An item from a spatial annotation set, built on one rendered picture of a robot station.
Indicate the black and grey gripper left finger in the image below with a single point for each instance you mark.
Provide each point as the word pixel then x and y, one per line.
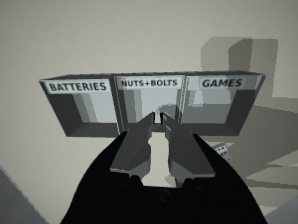
pixel 129 154

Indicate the grey rack of labelled bins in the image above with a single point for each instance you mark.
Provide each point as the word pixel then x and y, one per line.
pixel 207 103

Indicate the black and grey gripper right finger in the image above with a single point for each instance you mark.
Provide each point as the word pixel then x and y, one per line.
pixel 191 157

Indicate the white domino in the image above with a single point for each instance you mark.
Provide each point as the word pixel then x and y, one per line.
pixel 222 150

